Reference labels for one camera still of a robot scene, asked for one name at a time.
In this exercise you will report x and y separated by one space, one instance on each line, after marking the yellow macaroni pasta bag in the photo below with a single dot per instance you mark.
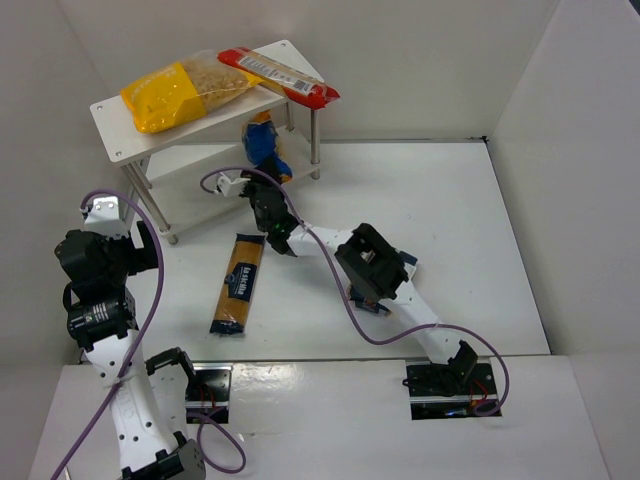
184 91

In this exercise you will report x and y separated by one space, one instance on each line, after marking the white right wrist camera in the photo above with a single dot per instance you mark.
230 185

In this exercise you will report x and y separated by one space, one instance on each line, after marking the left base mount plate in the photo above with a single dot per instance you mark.
209 393

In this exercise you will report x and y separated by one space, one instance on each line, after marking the dark clear pasta bag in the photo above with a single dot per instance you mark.
377 308

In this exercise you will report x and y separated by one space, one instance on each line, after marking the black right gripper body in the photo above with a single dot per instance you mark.
261 185

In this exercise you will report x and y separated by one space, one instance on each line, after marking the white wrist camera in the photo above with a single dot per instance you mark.
104 218
230 185

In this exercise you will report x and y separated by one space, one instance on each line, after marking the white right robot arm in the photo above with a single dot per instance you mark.
374 268

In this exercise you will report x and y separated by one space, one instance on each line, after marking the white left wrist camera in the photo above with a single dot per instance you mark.
104 218

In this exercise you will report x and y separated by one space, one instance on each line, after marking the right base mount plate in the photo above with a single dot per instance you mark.
433 397

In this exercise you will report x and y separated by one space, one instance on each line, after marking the blue orange pasta bag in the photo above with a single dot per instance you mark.
260 140

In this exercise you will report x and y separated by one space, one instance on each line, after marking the base mount plate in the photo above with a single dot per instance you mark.
433 397
209 393

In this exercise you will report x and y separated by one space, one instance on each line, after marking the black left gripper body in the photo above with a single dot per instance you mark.
145 245

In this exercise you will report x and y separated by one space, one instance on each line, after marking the red spaghetti pack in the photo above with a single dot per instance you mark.
298 87

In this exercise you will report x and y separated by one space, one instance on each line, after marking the dark blue spaghetti pack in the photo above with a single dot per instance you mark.
232 309

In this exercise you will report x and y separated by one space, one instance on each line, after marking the white two-tier shelf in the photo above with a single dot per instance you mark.
174 171

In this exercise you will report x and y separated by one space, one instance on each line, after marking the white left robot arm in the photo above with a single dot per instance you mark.
146 397

